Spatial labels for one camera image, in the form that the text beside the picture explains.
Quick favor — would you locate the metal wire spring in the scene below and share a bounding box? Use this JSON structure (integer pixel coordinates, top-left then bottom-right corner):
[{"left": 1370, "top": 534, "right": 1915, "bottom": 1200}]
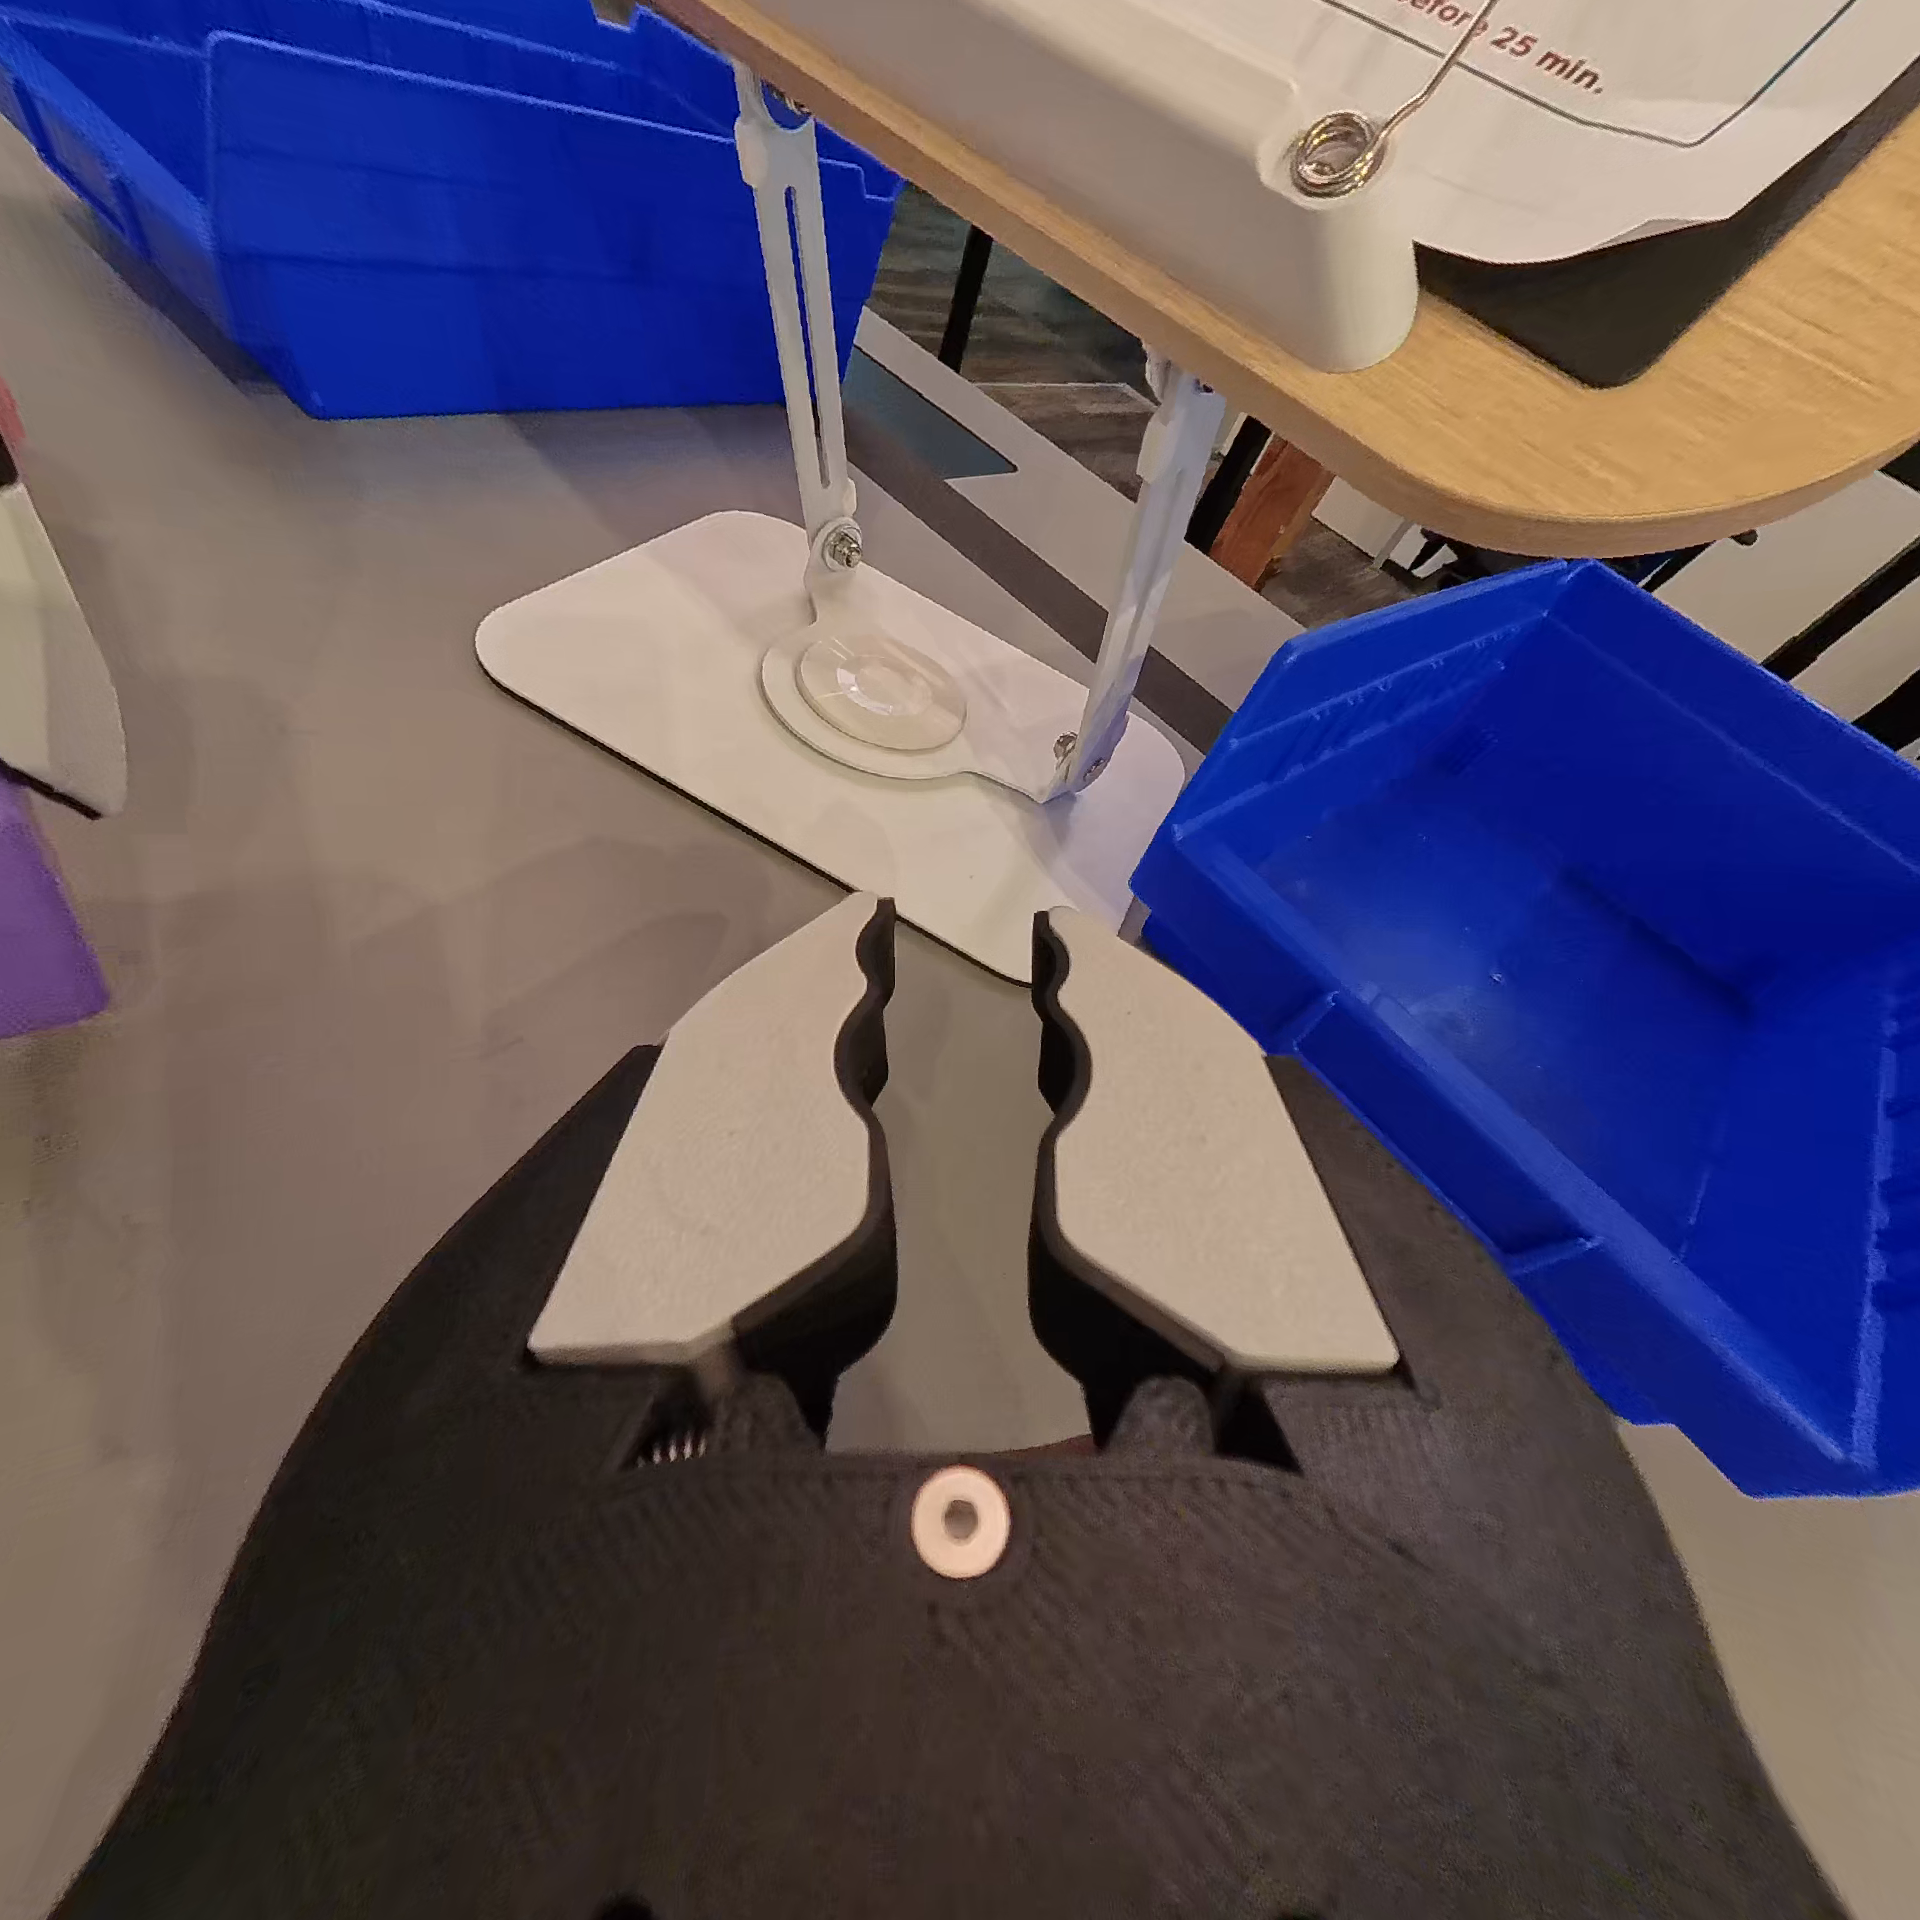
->
[{"left": 1289, "top": 0, "right": 1508, "bottom": 195}]

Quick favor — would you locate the black mat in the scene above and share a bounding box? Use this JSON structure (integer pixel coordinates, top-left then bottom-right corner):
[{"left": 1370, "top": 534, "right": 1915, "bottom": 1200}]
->
[{"left": 1417, "top": 75, "right": 1920, "bottom": 393}]

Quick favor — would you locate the black metal leg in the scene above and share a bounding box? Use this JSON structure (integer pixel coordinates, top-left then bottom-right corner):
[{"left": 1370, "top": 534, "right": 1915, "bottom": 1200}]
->
[{"left": 933, "top": 223, "right": 1003, "bottom": 376}]

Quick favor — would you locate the white printed paper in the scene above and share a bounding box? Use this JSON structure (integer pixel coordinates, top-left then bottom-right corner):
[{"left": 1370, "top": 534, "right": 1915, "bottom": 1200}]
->
[{"left": 1318, "top": 0, "right": 1920, "bottom": 265}]

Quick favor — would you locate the purple plastic base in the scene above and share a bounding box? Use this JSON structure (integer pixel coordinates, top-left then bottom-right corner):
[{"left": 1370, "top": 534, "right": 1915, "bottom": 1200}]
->
[{"left": 0, "top": 767, "right": 114, "bottom": 1040}]

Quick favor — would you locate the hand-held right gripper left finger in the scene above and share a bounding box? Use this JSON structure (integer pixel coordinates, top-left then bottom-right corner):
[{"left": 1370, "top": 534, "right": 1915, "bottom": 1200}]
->
[{"left": 527, "top": 894, "right": 898, "bottom": 1449}]

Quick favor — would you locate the small blue plastic bin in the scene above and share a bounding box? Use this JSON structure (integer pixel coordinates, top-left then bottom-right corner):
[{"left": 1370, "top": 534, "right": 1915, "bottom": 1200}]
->
[{"left": 1126, "top": 559, "right": 1920, "bottom": 1502}]

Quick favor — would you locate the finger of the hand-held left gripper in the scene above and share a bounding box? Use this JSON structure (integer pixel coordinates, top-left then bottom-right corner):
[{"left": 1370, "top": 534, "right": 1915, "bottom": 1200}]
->
[{"left": 0, "top": 479, "right": 131, "bottom": 822}]

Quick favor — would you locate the white plastic box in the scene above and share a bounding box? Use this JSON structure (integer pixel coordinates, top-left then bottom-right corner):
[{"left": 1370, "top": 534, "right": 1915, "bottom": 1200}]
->
[{"left": 750, "top": 0, "right": 1502, "bottom": 377}]

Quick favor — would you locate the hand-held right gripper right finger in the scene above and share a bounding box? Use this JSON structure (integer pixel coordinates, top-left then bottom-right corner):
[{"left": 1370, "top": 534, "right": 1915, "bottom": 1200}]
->
[{"left": 1029, "top": 908, "right": 1404, "bottom": 1455}]

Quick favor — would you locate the wooden board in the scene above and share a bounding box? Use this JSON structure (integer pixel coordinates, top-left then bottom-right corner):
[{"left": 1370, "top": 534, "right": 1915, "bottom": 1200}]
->
[{"left": 645, "top": 0, "right": 1920, "bottom": 561}]

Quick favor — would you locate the large blue plastic bin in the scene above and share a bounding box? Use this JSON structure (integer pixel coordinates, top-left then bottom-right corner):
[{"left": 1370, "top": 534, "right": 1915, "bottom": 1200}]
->
[{"left": 0, "top": 0, "right": 906, "bottom": 423}]

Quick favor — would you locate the clear suction cup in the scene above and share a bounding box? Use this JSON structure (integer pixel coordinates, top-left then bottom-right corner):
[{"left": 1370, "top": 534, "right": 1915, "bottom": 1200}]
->
[{"left": 795, "top": 633, "right": 969, "bottom": 753}]

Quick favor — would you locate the wooden table leg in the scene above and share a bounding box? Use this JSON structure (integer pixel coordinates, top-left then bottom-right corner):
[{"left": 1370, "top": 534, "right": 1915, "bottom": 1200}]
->
[{"left": 1222, "top": 435, "right": 1327, "bottom": 594}]

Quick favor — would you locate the white metal stand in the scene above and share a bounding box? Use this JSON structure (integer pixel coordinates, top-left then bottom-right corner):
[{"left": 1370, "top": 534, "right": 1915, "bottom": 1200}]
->
[{"left": 474, "top": 59, "right": 1231, "bottom": 990}]

